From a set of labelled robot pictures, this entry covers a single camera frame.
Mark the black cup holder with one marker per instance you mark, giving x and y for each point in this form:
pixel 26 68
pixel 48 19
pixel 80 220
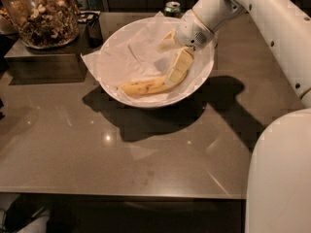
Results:
pixel 93 29

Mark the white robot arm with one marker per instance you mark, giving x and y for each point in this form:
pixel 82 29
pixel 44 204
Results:
pixel 278 198

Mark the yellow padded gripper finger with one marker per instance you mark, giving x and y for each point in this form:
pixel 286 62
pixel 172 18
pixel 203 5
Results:
pixel 168 42
pixel 179 68

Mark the dark metal box stand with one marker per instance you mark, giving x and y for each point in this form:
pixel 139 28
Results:
pixel 60 65

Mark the green soda can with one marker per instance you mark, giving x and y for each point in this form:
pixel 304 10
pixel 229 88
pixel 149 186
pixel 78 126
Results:
pixel 172 9

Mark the yellow banana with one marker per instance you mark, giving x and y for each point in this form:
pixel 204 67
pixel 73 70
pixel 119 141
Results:
pixel 145 87

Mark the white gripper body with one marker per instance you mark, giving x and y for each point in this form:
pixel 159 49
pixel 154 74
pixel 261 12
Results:
pixel 192 32

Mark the white paper liner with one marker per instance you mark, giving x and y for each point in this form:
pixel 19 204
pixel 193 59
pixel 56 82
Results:
pixel 136 55

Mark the glass jar of granola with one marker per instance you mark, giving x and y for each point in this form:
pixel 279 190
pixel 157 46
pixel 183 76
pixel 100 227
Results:
pixel 44 24

